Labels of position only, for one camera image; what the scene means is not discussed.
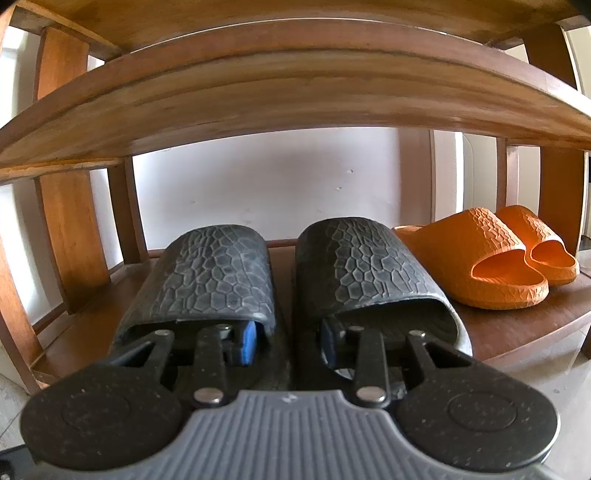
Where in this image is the brown wooden shoe rack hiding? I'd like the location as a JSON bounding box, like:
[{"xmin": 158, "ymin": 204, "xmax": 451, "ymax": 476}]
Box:
[{"xmin": 1, "ymin": 1, "xmax": 590, "ymax": 388}]

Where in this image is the dark grey textured slipper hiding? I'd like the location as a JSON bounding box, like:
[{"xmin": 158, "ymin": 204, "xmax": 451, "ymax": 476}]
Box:
[{"xmin": 110, "ymin": 224, "xmax": 290, "ymax": 393}]

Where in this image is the orange slipper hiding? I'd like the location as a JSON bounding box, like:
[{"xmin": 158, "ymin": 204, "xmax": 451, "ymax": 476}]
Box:
[
  {"xmin": 496, "ymin": 205, "xmax": 580, "ymax": 287},
  {"xmin": 393, "ymin": 207, "xmax": 549, "ymax": 310}
]

